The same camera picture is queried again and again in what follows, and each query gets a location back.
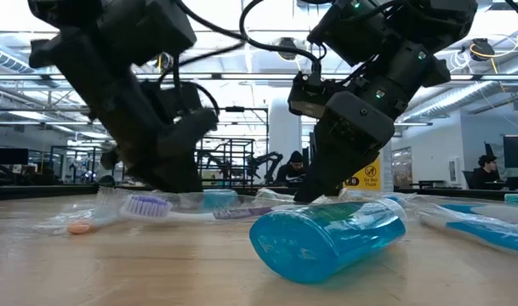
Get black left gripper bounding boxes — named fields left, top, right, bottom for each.
left=49, top=37, right=205, bottom=195

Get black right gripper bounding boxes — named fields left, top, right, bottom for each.
left=293, top=40, right=452, bottom=204

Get blue white toothbrush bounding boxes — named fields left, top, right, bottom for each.
left=416, top=210, right=518, bottom=258
left=337, top=188, right=415, bottom=206
left=407, top=195, right=518, bottom=226

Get purple white toothbrush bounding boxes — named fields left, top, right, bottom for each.
left=120, top=194, right=281, bottom=223

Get orange white toothbrush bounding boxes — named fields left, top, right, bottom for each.
left=36, top=202, right=123, bottom=237

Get yellow wipes canister white lid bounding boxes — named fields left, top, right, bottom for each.
left=342, top=139, right=395, bottom=192

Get person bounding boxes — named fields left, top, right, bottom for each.
left=470, top=153, right=504, bottom=190
left=274, top=150, right=310, bottom=188

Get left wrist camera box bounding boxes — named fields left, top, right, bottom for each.
left=139, top=79, right=220, bottom=145

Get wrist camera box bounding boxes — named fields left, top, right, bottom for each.
left=139, top=79, right=220, bottom=145
left=287, top=72, right=343, bottom=121

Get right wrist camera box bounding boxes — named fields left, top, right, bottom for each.
left=287, top=72, right=343, bottom=121

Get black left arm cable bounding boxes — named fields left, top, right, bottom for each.
left=156, top=40, right=221, bottom=118

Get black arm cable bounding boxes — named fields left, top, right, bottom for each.
left=156, top=40, right=221, bottom=118
left=239, top=0, right=323, bottom=76

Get black background workcell frame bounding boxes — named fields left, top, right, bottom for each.
left=48, top=144, right=115, bottom=184

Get black ceiling cable reel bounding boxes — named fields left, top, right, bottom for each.
left=469, top=37, right=497, bottom=63
left=275, top=37, right=301, bottom=63
left=157, top=51, right=175, bottom=73

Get black aluminium table frame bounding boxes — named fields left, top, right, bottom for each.
left=0, top=183, right=518, bottom=201

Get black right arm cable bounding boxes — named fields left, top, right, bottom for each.
left=239, top=0, right=323, bottom=76

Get silver ventilation duct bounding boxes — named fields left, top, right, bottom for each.
left=0, top=42, right=34, bottom=76
left=401, top=78, right=518, bottom=125

